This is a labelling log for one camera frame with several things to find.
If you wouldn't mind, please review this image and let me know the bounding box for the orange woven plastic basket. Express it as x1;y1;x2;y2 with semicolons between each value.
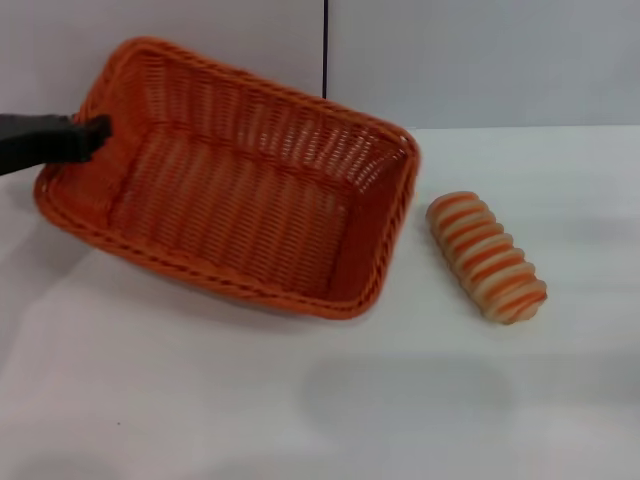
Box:
32;35;424;321

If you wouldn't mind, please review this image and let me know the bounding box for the orange striped bread roll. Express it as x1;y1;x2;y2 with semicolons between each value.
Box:
425;190;549;327

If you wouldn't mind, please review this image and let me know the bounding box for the black vertical wall seam strip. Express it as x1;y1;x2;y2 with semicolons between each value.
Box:
321;0;330;100

